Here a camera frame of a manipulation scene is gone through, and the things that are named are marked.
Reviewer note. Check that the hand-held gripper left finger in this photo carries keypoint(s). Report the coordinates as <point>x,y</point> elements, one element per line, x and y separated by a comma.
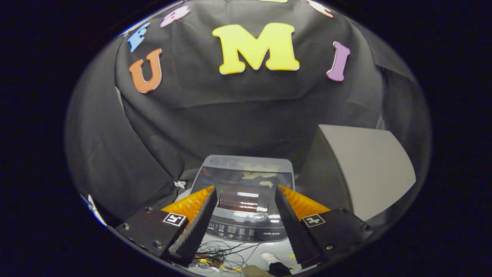
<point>198,231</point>

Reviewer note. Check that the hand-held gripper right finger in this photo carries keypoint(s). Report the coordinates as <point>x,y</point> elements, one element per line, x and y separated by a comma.
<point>294,234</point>

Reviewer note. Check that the grey washing machine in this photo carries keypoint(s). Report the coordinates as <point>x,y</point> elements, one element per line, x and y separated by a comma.
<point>246,232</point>

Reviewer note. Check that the person's white shoe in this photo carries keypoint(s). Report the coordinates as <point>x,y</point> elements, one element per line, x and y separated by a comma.
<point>270,257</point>

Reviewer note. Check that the person's dark trouser leg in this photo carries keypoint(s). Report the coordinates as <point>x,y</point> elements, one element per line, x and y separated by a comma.
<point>278,269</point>

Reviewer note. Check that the beige cabinet with dark top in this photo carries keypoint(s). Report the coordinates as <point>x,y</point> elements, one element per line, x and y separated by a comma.
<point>365,165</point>

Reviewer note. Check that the black backdrop cloth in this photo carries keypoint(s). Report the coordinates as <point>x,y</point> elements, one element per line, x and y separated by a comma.
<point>230,115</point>

